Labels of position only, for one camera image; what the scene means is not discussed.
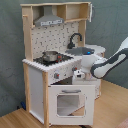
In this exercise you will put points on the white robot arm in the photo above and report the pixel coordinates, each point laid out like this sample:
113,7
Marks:
94,67

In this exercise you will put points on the grey range hood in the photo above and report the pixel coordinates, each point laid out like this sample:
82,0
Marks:
48,18

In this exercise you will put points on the wooden toy kitchen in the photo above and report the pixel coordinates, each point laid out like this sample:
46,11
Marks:
39,78

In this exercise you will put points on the white oven door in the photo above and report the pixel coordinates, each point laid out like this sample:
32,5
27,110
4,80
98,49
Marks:
71,104

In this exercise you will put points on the grey sink basin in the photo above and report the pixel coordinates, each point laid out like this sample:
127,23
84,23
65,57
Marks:
79,51

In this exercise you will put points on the red left stove knob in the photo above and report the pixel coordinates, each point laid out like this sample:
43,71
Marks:
56,75

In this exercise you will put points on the silver toy pot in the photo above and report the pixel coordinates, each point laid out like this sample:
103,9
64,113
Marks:
50,56

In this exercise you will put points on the black toy faucet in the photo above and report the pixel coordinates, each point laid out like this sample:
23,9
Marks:
72,40

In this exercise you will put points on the black stove top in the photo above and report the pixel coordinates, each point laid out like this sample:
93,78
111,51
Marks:
60,58

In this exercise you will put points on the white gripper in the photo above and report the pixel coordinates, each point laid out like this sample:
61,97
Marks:
79,77

